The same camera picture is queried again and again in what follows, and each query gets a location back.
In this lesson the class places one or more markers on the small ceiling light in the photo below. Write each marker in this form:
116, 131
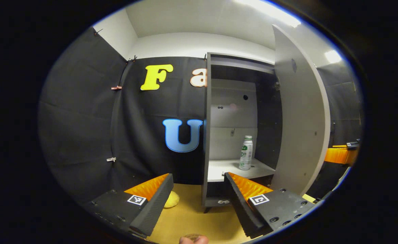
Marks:
333, 56

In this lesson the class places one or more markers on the dark grey cabinet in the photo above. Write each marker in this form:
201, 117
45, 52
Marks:
232, 115

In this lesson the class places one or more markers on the white clip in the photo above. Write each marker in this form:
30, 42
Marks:
111, 159

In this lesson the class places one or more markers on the white bottle with green label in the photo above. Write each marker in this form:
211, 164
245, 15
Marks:
245, 156

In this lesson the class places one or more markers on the round brown coaster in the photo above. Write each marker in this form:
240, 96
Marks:
192, 235

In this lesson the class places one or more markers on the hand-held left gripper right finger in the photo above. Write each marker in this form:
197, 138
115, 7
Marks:
239, 206

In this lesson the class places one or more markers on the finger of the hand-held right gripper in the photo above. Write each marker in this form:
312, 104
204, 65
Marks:
352, 145
336, 155

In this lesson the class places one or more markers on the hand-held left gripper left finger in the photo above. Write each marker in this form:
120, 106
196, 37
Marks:
156, 210

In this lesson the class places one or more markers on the black backdrop cloth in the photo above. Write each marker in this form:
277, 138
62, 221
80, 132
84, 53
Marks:
83, 118

